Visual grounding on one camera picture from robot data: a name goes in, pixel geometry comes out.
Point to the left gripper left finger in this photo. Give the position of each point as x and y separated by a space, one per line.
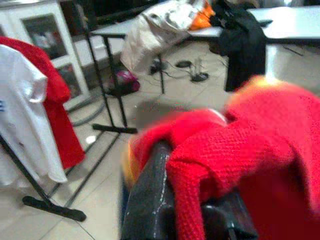
150 200

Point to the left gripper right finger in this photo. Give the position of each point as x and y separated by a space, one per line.
225 217

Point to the red polo shirt navy collar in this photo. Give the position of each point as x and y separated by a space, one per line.
250 150

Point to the chrome garment rack black base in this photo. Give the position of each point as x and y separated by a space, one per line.
50 207

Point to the red t-shirt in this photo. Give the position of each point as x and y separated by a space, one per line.
60 120

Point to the magenta bag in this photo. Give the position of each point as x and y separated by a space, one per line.
128 81

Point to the black shoe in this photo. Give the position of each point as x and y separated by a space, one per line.
183 64
199 77

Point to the white t-shirt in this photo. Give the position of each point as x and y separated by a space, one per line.
22 112

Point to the beige jeans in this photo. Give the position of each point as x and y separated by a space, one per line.
155 32

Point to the black garment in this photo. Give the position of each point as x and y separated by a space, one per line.
245 50

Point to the white glass-door cabinet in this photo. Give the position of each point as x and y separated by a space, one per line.
65 37

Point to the orange cloth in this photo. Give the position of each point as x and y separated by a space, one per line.
201 20

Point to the white table black legs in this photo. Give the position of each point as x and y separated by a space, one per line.
287 27

